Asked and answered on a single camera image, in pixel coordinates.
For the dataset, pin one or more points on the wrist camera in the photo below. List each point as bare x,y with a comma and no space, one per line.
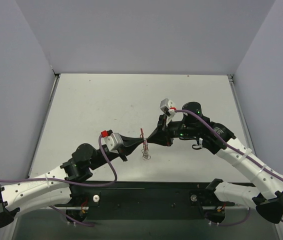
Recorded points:
168,107
114,141

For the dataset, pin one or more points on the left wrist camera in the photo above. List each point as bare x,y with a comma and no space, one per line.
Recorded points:
114,141

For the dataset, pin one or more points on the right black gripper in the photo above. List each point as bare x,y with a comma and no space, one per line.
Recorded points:
163,131

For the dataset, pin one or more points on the metal chain keyring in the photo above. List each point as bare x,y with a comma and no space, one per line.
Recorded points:
145,155

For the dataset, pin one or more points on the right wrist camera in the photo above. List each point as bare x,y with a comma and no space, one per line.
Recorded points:
168,107

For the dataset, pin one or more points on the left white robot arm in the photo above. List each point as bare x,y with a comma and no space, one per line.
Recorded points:
18,197

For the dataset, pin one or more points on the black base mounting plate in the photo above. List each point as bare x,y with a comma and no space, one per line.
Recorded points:
131,200

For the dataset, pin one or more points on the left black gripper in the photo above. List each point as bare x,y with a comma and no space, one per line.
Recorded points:
123,150

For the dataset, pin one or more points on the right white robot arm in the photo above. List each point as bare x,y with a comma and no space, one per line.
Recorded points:
266,194

